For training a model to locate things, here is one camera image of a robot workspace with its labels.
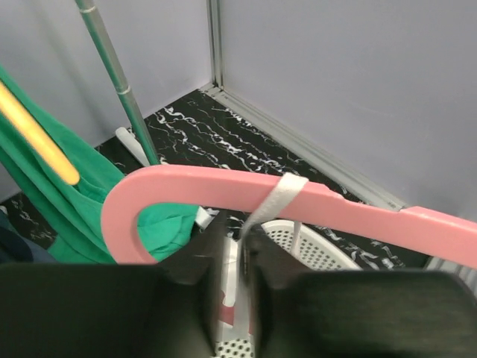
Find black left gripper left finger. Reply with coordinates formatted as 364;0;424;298
1;219;224;357

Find metal clothes rack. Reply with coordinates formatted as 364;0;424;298
75;0;160;166

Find yellow hanger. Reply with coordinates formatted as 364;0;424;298
1;82;80;186

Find green tank top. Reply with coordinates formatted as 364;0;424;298
1;70;198;263

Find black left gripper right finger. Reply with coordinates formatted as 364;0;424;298
242;233;476;357

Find white perforated plastic basket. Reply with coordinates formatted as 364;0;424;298
215;220;360;357

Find navy blue tank top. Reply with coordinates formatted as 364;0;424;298
0;206;56;264

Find pink plastic hanger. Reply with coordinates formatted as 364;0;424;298
101;165;476;268

